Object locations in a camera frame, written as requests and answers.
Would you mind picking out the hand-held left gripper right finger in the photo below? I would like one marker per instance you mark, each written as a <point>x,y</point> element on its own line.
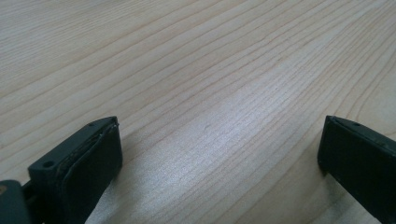
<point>361,158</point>

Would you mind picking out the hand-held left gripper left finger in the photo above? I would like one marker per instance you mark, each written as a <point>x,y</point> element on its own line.
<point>81,168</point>

